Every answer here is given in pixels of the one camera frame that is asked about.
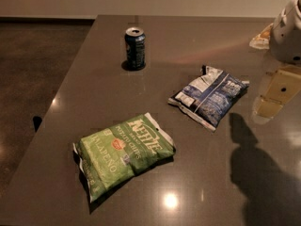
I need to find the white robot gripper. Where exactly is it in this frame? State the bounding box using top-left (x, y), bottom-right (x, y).
top-left (255, 0), bottom-right (301, 119)

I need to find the blue chip bag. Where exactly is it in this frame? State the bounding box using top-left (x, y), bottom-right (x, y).
top-left (167, 65), bottom-right (249, 132)

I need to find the green jalapeno chip bag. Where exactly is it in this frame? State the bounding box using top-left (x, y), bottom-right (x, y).
top-left (73, 113), bottom-right (175, 202)

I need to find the snack jar with label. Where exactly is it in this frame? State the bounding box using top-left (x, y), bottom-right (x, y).
top-left (249, 24), bottom-right (273, 50)

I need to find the blue soda can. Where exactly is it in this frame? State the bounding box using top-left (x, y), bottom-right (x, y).
top-left (124, 27), bottom-right (146, 71)

